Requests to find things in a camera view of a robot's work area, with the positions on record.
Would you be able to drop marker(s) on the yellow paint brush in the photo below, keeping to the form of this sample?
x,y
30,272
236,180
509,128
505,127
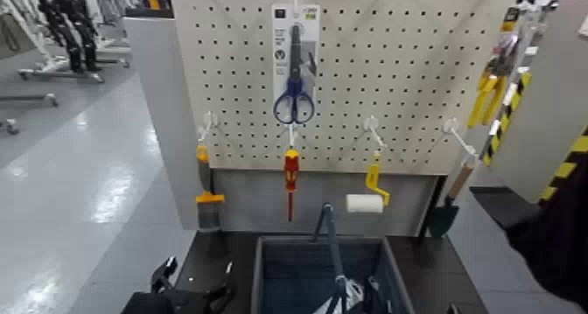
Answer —
x,y
209,197

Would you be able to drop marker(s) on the grey side divider panel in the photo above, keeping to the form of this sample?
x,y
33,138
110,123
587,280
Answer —
x,y
165,123

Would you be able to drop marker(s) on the red yellow screwdriver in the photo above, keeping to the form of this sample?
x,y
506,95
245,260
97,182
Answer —
x,y
291,169

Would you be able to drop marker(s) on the white scissors package card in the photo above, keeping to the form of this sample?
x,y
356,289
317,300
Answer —
x,y
281,40

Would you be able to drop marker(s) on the grey plastic crate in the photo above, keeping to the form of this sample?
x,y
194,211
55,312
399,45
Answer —
x,y
395,279

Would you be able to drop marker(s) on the grey pillar with hazard tape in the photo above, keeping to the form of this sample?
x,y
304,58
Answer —
x,y
546,100

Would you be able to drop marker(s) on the black humanoid robot on stand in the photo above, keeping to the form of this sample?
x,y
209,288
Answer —
x,y
69,26

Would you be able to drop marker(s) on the white tag in crate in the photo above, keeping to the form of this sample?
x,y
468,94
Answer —
x,y
353,293

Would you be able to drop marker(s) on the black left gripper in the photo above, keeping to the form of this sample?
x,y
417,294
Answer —
x,y
174,303

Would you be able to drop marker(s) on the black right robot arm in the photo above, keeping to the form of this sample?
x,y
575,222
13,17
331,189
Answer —
x,y
556,242

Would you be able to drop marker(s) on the black support post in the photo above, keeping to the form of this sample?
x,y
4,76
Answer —
x,y
432,201

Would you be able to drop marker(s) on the white pegboard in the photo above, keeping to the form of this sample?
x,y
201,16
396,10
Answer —
x,y
367,77

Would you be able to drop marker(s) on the black yellow hazard strip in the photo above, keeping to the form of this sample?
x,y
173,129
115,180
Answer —
x,y
505,118

